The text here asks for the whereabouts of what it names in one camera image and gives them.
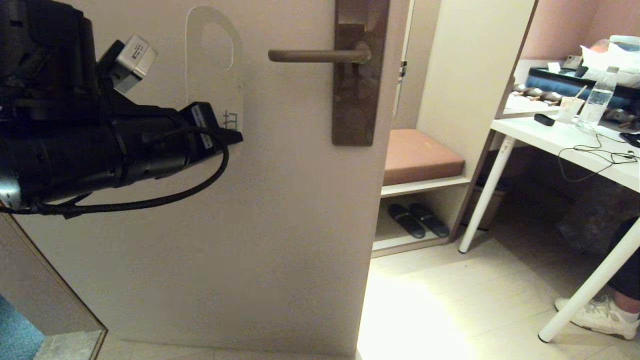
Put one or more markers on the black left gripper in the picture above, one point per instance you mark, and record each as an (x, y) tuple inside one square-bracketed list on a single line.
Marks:
[(160, 140)]

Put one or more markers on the white door hanger sign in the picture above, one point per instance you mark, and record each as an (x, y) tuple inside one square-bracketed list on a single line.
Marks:
[(215, 90)]

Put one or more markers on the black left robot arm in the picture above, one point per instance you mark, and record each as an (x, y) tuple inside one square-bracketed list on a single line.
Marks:
[(45, 75)]

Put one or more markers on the white room door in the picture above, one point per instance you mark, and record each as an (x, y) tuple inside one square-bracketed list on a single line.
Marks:
[(250, 225)]

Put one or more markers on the brown door lock plate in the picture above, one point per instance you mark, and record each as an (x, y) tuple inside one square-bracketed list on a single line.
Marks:
[(357, 100)]

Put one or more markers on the brown bench cushion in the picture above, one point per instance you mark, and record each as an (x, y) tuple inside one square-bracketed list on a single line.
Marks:
[(420, 157)]

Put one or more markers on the black slipper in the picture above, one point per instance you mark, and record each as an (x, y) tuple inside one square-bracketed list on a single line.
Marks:
[(430, 220), (406, 221)]

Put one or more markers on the cream bench shelf cabinet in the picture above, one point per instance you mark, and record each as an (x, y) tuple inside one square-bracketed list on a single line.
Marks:
[(470, 75)]

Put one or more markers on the grey waste bin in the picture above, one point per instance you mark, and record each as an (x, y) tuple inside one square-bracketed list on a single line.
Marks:
[(492, 205)]

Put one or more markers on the small black case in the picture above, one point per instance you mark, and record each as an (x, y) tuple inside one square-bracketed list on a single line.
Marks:
[(543, 120)]

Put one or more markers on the white table with round legs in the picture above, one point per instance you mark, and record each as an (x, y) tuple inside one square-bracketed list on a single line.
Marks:
[(550, 137)]

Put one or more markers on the dark blue suitcase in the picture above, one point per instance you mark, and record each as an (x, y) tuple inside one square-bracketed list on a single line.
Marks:
[(555, 84)]

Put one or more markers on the small white box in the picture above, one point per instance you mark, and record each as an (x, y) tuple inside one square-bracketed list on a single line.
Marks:
[(553, 68)]

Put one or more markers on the white paper cup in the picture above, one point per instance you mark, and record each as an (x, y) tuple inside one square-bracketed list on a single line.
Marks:
[(569, 111)]

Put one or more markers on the thin wooden stir stick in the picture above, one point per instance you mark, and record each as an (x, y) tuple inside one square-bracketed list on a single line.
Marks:
[(580, 92)]

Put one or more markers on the clear plastic water bottle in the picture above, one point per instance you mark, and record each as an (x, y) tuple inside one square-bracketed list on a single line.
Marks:
[(596, 102)]

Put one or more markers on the grey mottled bag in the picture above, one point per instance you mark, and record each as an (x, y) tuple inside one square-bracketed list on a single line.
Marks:
[(592, 222)]

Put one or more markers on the white plastic bag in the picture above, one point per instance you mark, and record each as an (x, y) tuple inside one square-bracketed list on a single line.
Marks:
[(612, 62)]

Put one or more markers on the dark brown rounded object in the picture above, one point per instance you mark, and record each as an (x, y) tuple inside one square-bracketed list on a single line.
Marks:
[(620, 119)]

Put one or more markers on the white sneaker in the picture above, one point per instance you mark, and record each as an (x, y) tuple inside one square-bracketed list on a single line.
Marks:
[(597, 316)]

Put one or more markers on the person leg in dark trousers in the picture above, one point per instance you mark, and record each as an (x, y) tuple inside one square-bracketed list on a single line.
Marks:
[(627, 265)]

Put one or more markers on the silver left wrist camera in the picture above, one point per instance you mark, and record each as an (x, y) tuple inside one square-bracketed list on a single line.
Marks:
[(135, 57)]

